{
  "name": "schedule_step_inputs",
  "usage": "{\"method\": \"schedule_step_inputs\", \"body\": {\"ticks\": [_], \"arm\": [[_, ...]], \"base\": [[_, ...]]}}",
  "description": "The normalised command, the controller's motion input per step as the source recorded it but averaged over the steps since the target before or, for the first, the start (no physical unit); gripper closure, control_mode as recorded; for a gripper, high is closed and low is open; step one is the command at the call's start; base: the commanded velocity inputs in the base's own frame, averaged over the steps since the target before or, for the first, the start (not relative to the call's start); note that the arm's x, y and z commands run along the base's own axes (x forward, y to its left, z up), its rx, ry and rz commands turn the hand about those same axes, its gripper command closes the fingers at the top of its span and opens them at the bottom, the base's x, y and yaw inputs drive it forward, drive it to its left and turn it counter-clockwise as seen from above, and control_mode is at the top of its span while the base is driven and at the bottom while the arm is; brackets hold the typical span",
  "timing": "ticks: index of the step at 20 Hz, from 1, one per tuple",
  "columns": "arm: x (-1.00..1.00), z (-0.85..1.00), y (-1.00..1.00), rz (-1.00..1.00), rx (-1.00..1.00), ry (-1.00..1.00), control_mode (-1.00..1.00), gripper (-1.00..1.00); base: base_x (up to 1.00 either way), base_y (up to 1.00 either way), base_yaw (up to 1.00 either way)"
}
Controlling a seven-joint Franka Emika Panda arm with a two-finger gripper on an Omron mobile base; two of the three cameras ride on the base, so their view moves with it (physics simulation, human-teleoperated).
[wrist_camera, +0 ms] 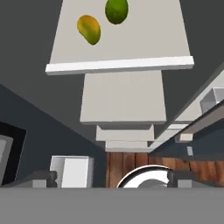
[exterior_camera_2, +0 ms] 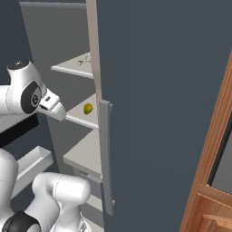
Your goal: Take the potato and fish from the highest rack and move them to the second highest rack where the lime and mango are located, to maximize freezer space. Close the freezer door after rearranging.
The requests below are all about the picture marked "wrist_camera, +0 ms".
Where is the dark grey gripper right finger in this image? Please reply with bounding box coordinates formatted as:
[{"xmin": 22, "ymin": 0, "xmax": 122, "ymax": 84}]
[{"xmin": 167, "ymin": 170, "xmax": 208, "ymax": 189}]

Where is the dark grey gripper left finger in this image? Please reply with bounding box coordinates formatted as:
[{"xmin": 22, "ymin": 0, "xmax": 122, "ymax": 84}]
[{"xmin": 16, "ymin": 170, "xmax": 58, "ymax": 189}]

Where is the white and black round thing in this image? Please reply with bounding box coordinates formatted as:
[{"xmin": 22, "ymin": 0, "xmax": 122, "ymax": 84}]
[{"xmin": 115, "ymin": 164, "xmax": 173, "ymax": 189}]

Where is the narrow pale grey freezer shelf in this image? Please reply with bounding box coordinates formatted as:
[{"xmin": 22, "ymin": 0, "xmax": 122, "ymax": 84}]
[{"xmin": 104, "ymin": 140, "xmax": 151, "ymax": 153}]

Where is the yellow-green mango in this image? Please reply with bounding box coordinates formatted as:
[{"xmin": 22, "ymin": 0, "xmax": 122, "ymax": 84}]
[{"xmin": 76, "ymin": 14, "xmax": 102, "ymax": 46}]

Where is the dark grey freezer door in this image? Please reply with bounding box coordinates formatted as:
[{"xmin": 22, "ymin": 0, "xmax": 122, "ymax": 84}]
[{"xmin": 148, "ymin": 61, "xmax": 224, "ymax": 162}]

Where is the white box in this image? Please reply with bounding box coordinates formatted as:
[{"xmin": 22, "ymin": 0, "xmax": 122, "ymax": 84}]
[{"xmin": 49, "ymin": 155, "xmax": 95, "ymax": 189}]

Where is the small pale grey freezer shelf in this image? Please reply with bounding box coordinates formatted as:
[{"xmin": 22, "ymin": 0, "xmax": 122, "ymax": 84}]
[{"xmin": 95, "ymin": 123, "xmax": 155, "ymax": 143}]

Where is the green lime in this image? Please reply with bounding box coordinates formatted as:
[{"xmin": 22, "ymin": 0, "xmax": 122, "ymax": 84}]
[{"xmin": 104, "ymin": 0, "xmax": 130, "ymax": 25}]

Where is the grey door bin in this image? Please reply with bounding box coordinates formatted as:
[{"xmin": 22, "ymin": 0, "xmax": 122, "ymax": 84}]
[{"xmin": 199, "ymin": 87, "xmax": 224, "ymax": 115}]

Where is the black appliance with grey panel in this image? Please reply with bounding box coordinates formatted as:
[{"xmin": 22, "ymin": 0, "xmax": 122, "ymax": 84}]
[{"xmin": 0, "ymin": 122, "xmax": 28, "ymax": 186}]

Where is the dark grey freezer body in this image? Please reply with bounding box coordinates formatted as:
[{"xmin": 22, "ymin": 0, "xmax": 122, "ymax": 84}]
[{"xmin": 0, "ymin": 0, "xmax": 224, "ymax": 189}]

